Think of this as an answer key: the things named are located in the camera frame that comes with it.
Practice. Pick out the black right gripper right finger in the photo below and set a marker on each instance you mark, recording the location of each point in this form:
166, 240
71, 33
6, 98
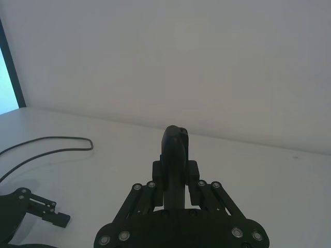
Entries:
204, 196

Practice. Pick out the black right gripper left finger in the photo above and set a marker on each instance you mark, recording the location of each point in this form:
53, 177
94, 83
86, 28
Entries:
172, 165

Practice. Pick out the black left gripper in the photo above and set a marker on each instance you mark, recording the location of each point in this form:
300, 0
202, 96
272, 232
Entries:
11, 209

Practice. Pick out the dark grey post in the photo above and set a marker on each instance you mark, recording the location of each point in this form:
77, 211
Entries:
13, 72

